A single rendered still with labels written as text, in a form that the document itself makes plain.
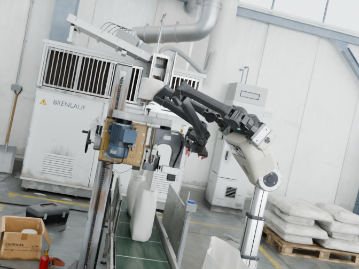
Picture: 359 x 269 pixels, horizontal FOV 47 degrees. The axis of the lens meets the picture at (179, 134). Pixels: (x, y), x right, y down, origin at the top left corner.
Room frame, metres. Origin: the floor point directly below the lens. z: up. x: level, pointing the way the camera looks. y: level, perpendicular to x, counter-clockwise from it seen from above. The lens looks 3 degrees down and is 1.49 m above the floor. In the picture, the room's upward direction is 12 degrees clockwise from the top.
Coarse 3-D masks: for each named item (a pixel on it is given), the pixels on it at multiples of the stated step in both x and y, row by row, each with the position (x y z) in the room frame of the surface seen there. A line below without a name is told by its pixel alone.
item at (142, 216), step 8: (152, 176) 3.31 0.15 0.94; (144, 184) 3.54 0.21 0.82; (152, 184) 3.64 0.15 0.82; (144, 192) 3.35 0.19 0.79; (152, 192) 3.36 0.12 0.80; (136, 200) 3.47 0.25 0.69; (144, 200) 3.34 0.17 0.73; (152, 200) 3.35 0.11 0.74; (136, 208) 3.38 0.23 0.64; (144, 208) 3.33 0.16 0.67; (152, 208) 3.35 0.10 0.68; (136, 216) 3.35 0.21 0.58; (144, 216) 3.33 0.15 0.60; (152, 216) 3.36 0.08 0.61; (136, 224) 3.34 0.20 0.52; (144, 224) 3.33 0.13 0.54; (152, 224) 3.39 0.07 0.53; (136, 232) 3.34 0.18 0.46; (144, 232) 3.34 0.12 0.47; (136, 240) 3.36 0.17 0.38; (144, 240) 3.37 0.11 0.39
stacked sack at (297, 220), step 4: (272, 208) 5.75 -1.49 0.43; (276, 208) 5.61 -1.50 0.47; (276, 212) 5.56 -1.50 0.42; (280, 212) 5.40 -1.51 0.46; (280, 216) 5.39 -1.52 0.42; (284, 216) 5.26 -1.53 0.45; (288, 216) 5.25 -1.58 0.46; (292, 216) 5.25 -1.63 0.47; (288, 220) 5.22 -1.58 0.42; (292, 220) 5.21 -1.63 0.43; (296, 220) 5.24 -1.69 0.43; (300, 220) 5.24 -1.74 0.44; (304, 220) 5.25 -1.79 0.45; (308, 220) 5.26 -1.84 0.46; (312, 220) 5.27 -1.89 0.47; (296, 224) 5.25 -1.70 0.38; (300, 224) 5.24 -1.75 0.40; (304, 224) 5.24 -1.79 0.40; (308, 224) 5.25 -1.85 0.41; (312, 224) 5.24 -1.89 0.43
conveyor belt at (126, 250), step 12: (120, 216) 3.99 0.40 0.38; (120, 228) 3.60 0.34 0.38; (156, 228) 3.82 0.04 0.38; (120, 240) 3.29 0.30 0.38; (132, 240) 3.35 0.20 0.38; (156, 240) 3.48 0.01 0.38; (120, 252) 3.02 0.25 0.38; (132, 252) 3.07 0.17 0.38; (144, 252) 3.12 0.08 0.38; (156, 252) 3.18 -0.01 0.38; (120, 264) 2.80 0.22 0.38; (132, 264) 2.85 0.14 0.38; (144, 264) 2.89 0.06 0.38; (156, 264) 2.93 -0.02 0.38; (168, 264) 2.98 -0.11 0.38
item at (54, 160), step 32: (64, 64) 5.70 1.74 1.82; (96, 64) 5.78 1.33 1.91; (128, 64) 5.75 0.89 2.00; (64, 96) 5.63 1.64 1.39; (96, 96) 5.80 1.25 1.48; (128, 96) 5.86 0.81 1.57; (32, 128) 5.57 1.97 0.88; (64, 128) 5.65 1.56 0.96; (96, 128) 5.72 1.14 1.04; (32, 160) 5.59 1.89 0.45; (64, 160) 5.66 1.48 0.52; (96, 160) 5.73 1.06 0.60; (160, 160) 5.89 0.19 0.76; (64, 192) 5.71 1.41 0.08; (160, 192) 5.90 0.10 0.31
